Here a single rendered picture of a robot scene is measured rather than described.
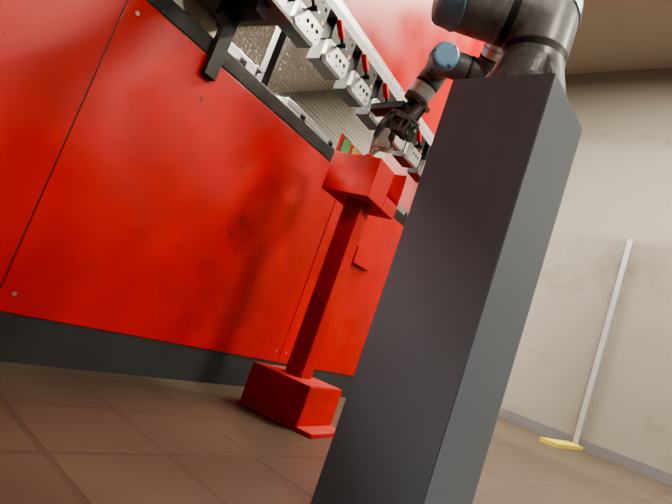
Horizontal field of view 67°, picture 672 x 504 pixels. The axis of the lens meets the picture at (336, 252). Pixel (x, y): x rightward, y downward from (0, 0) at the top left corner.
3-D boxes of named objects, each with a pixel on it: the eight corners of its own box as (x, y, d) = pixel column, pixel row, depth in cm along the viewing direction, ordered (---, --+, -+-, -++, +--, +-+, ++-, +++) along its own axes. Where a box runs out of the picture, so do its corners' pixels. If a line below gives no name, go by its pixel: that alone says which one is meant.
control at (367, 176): (367, 196, 141) (388, 138, 144) (321, 187, 149) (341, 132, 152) (392, 220, 158) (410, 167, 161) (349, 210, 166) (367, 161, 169)
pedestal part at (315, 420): (310, 439, 129) (325, 393, 130) (238, 402, 141) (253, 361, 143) (343, 436, 146) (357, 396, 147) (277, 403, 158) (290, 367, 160)
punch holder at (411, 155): (406, 156, 247) (416, 126, 249) (391, 154, 251) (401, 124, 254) (417, 169, 259) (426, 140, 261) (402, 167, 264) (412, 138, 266)
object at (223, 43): (229, 73, 121) (261, -5, 124) (190, 72, 129) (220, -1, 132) (240, 82, 124) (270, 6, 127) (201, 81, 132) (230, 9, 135)
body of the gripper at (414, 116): (399, 133, 144) (425, 98, 143) (378, 121, 149) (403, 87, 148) (408, 145, 151) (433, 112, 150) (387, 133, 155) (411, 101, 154)
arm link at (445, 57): (477, 48, 133) (467, 62, 144) (436, 34, 133) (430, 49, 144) (466, 77, 133) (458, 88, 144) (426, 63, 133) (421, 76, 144)
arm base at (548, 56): (572, 125, 91) (587, 76, 92) (549, 77, 80) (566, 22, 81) (494, 125, 101) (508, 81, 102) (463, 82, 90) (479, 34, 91)
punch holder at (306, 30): (292, 20, 164) (309, -24, 166) (273, 21, 169) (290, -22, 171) (316, 48, 177) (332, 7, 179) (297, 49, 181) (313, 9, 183)
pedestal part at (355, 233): (300, 378, 143) (362, 202, 150) (284, 371, 146) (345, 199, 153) (311, 379, 148) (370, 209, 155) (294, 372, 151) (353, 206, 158)
